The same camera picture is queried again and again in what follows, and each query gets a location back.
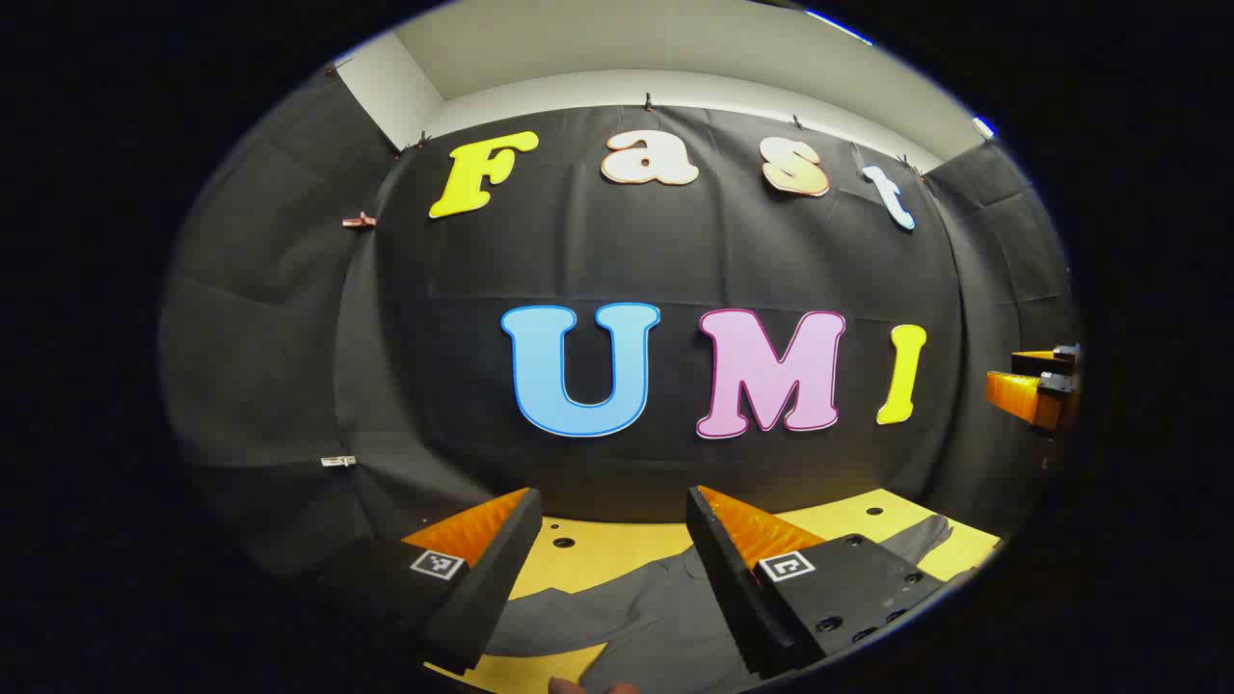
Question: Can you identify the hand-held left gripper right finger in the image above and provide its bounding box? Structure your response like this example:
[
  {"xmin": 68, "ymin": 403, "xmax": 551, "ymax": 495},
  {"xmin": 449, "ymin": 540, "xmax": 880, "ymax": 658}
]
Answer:
[{"xmin": 685, "ymin": 485, "xmax": 951, "ymax": 681}]

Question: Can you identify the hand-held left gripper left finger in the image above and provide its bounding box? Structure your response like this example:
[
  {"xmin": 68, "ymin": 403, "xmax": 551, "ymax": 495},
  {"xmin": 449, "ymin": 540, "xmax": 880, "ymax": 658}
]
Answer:
[{"xmin": 323, "ymin": 487, "xmax": 544, "ymax": 676}]

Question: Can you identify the grey long-sleeved polo shirt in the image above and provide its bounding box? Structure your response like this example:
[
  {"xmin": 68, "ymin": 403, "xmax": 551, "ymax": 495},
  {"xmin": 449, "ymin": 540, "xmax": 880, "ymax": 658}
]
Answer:
[{"xmin": 482, "ymin": 514, "xmax": 955, "ymax": 694}]

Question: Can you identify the black backdrop cloth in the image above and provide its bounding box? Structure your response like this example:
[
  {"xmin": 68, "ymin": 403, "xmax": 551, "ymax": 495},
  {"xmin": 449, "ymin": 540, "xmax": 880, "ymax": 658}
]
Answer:
[{"xmin": 159, "ymin": 63, "xmax": 1081, "ymax": 579}]

